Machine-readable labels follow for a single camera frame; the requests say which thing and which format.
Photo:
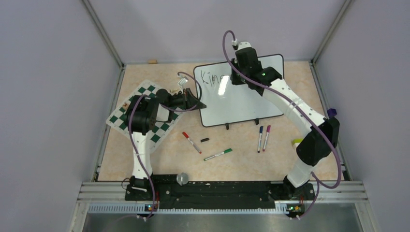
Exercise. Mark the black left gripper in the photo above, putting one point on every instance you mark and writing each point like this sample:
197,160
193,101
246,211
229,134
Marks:
189,101

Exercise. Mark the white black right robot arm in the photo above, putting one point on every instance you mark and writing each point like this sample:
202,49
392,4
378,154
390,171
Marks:
320,134

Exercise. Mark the aluminium frame rail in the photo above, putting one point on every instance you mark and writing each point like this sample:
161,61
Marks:
109,197

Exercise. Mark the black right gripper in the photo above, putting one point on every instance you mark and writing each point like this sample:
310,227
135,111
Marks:
234,80

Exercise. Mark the blue capped marker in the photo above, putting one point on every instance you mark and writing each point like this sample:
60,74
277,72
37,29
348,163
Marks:
260,139

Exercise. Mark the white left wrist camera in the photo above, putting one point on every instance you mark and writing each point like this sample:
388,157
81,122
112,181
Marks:
183,80

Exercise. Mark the purple block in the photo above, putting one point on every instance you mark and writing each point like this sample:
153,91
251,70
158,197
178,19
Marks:
331,112

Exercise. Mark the white whiteboard black frame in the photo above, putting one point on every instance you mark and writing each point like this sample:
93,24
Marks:
227,103

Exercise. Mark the green white chess mat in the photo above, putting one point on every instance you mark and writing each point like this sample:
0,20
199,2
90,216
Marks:
141,112

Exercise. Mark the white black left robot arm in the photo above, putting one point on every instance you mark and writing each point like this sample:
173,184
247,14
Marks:
140,179

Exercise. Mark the small wooden block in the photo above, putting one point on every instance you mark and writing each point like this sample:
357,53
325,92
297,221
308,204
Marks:
152,61

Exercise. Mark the pink capped marker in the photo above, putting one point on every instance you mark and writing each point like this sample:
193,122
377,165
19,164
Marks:
266,137

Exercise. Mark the green white toy brick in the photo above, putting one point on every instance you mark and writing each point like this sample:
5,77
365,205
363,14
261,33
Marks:
296,142

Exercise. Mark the red capped marker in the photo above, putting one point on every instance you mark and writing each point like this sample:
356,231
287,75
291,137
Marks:
192,142

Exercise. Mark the green capped marker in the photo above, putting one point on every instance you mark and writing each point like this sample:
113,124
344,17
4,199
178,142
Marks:
218,154

